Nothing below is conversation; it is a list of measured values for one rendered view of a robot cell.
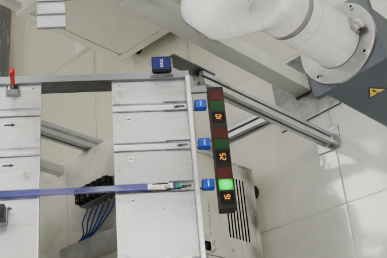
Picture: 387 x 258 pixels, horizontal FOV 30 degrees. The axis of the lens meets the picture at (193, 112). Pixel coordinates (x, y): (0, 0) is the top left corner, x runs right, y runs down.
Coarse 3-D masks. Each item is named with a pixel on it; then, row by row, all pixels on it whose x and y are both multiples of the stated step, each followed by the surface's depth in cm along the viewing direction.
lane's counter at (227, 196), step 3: (222, 192) 176; (225, 192) 176; (228, 192) 176; (231, 192) 176; (222, 195) 176; (225, 195) 176; (228, 195) 176; (231, 195) 176; (222, 198) 175; (225, 198) 176; (228, 198) 176; (231, 198) 176; (222, 201) 175; (225, 201) 175; (228, 201) 175; (231, 201) 175
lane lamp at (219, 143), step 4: (216, 140) 183; (220, 140) 183; (224, 140) 183; (216, 144) 182; (220, 144) 182; (224, 144) 182; (228, 144) 182; (216, 148) 182; (220, 148) 182; (224, 148) 182; (228, 148) 182
